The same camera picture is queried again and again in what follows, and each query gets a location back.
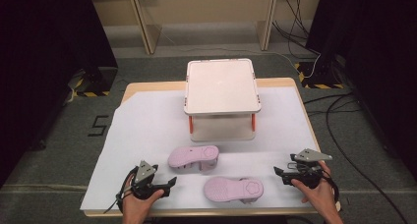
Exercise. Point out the beige desk leg panel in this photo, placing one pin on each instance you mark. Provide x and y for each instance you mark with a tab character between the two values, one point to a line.
146	24
267	21

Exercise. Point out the pink sandal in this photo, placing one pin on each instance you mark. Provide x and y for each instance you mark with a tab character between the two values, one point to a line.
231	188
193	156

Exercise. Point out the white table sheet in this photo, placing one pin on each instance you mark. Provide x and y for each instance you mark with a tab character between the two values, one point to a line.
150	125

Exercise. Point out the person's right hand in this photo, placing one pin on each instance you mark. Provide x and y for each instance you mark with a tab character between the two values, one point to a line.
319	193

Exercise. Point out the wooden table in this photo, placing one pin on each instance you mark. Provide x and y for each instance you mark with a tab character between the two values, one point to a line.
157	85

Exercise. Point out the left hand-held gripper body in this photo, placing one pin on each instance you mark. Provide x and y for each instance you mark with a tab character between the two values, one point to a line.
144	181

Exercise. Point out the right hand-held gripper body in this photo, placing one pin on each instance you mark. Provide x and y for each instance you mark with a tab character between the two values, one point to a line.
306	171

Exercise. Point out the white storage box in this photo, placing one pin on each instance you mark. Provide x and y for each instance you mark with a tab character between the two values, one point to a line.
221	86

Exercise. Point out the black hazard-striped stand base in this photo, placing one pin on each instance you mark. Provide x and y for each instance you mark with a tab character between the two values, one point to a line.
101	80
319	74

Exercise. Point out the black curtain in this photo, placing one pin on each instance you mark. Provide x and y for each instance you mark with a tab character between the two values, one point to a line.
377	53
42	60

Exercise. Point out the person's left hand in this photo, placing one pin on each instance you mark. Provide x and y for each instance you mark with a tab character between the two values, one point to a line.
139	206

